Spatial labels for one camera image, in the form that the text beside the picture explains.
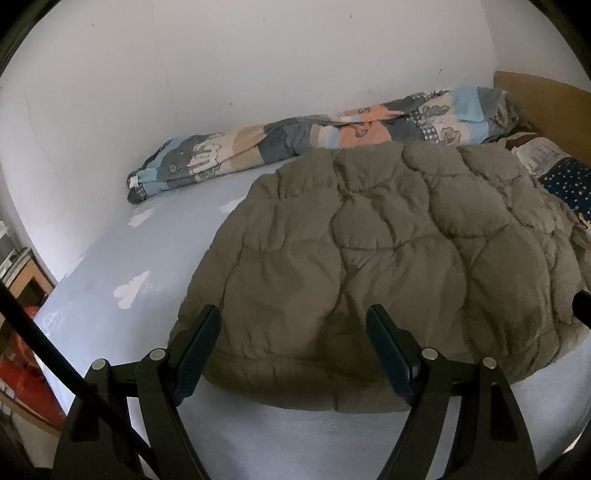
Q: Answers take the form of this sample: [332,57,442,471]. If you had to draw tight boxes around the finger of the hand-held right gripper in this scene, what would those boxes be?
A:
[571,290,591,329]

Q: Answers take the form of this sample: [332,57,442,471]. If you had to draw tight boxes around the white rack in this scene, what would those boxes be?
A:
[0,222,31,278]

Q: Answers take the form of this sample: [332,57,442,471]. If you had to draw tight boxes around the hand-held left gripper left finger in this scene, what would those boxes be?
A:
[53,304,221,480]

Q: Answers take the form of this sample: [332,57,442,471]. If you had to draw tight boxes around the navy star-dotted pillow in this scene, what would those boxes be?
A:
[538,156,591,229]

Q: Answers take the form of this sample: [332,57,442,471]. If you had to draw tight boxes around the wooden side table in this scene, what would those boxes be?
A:
[0,249,56,324]

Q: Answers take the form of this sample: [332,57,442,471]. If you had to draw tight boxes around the bed with light blue sheet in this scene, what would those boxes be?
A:
[34,152,591,480]

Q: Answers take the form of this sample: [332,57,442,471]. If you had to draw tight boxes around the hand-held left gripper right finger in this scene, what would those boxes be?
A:
[366,304,539,480]

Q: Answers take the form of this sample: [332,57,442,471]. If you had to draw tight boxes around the olive quilted hooded jacket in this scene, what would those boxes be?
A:
[168,142,591,412]

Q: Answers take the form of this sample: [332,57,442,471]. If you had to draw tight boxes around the patterned rolled quilt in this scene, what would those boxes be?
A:
[127,85,532,204]

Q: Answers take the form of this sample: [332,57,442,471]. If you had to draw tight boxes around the striped pillow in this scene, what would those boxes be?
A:
[503,131,568,178]

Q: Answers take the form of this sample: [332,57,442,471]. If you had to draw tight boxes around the wooden headboard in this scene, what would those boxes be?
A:
[493,70,591,162]

